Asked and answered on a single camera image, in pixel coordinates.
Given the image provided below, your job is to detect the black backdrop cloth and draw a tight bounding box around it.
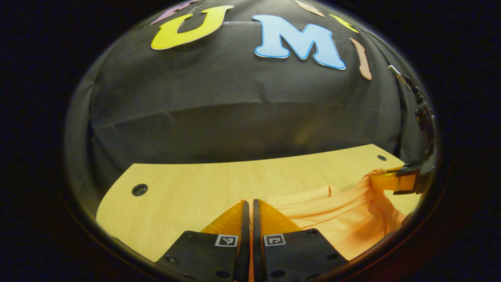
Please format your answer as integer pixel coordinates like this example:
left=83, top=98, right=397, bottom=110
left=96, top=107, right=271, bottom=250
left=65, top=0, right=435, bottom=206

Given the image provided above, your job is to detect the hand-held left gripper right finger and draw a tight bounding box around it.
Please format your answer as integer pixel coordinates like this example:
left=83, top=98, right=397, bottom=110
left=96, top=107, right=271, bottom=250
left=252, top=199, right=348, bottom=282

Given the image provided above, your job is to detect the orange T-shirt with striped collar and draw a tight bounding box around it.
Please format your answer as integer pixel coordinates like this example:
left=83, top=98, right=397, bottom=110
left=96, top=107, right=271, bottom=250
left=249, top=168, right=408, bottom=282

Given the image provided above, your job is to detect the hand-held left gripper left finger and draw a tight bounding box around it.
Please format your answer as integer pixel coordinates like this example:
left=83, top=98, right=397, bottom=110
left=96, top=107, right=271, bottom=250
left=157, top=200, right=250, bottom=282

